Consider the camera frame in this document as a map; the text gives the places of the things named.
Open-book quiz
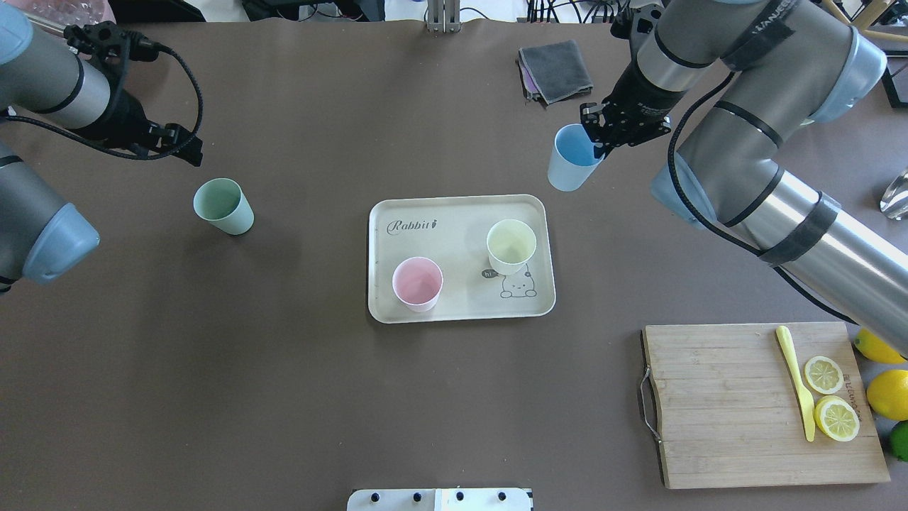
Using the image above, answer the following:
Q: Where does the cream rabbit tray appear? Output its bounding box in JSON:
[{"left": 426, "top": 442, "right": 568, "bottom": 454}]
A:
[{"left": 367, "top": 194, "right": 557, "bottom": 324}]

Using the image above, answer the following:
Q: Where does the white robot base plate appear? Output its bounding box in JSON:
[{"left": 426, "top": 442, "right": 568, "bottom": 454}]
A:
[{"left": 346, "top": 486, "right": 534, "bottom": 510}]

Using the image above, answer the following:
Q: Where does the upper whole lemon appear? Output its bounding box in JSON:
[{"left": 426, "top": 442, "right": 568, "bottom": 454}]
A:
[{"left": 853, "top": 328, "right": 906, "bottom": 365}]

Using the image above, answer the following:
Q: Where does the grey folded cloth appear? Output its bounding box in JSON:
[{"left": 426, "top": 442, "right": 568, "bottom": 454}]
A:
[{"left": 518, "top": 39, "right": 594, "bottom": 104}]

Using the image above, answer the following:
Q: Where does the clear textured glass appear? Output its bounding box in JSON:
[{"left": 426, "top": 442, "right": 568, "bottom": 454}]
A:
[{"left": 879, "top": 168, "right": 908, "bottom": 221}]

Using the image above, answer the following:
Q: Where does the wooden cutting board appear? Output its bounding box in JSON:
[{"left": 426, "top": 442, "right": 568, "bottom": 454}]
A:
[{"left": 642, "top": 322, "right": 890, "bottom": 490}]

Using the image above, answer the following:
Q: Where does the yellow plastic knife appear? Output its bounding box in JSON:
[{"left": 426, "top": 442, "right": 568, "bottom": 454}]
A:
[{"left": 775, "top": 324, "right": 816, "bottom": 442}]

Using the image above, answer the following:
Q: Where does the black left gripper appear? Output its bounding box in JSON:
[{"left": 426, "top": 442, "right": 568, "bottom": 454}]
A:
[{"left": 85, "top": 92, "right": 202, "bottom": 167}]

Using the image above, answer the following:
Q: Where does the lower whole lemon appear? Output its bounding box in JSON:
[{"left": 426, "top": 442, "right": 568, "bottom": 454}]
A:
[{"left": 866, "top": 369, "right": 907, "bottom": 422}]

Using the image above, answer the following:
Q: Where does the pink ice bowl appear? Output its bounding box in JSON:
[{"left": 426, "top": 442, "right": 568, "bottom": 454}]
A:
[{"left": 4, "top": 0, "right": 116, "bottom": 26}]

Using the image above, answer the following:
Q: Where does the pink cup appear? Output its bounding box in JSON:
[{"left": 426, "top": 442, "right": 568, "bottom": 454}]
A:
[{"left": 392, "top": 256, "right": 444, "bottom": 312}]

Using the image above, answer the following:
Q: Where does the blue cup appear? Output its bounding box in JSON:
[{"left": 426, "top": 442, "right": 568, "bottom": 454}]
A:
[{"left": 548, "top": 123, "right": 604, "bottom": 192}]

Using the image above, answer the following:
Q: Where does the pale yellow cup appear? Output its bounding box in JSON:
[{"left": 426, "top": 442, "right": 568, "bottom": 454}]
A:
[{"left": 486, "top": 218, "right": 536, "bottom": 275}]

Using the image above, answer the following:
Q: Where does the purple cloth under grey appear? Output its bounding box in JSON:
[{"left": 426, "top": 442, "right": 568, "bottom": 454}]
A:
[{"left": 516, "top": 58, "right": 546, "bottom": 104}]

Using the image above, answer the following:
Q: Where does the lower lemon slice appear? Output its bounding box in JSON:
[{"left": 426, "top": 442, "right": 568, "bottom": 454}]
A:
[{"left": 814, "top": 395, "right": 860, "bottom": 442}]

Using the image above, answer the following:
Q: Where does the green cup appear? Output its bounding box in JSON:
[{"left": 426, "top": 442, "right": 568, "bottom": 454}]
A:
[{"left": 192, "top": 177, "right": 254, "bottom": 236}]

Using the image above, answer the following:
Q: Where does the upper lemon slice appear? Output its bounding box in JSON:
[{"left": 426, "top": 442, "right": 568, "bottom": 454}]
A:
[{"left": 803, "top": 356, "right": 844, "bottom": 395}]

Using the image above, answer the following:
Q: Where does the aluminium camera post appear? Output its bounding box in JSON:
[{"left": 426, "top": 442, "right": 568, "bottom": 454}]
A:
[{"left": 426, "top": 0, "right": 462, "bottom": 33}]

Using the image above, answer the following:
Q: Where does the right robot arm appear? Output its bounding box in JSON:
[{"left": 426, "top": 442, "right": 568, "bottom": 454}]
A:
[{"left": 580, "top": 1, "right": 907, "bottom": 352}]

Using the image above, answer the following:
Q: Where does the lemon slice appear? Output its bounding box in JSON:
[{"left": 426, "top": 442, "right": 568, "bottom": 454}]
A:
[
  {"left": 803, "top": 356, "right": 844, "bottom": 395},
  {"left": 814, "top": 395, "right": 860, "bottom": 442}
]

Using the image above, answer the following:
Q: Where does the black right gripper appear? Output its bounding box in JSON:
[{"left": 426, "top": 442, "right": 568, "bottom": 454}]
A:
[{"left": 580, "top": 64, "right": 672, "bottom": 159}]

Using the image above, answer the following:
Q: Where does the green lime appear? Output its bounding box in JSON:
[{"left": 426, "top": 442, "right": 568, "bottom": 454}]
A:
[{"left": 887, "top": 420, "right": 908, "bottom": 463}]

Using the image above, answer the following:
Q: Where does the whole lemon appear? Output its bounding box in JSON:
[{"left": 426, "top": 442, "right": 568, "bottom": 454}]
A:
[
  {"left": 866, "top": 369, "right": 907, "bottom": 422},
  {"left": 853, "top": 328, "right": 906, "bottom": 365}
]

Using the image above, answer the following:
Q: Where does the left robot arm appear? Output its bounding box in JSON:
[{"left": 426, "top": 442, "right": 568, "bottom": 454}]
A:
[{"left": 1, "top": 3, "right": 204, "bottom": 293}]

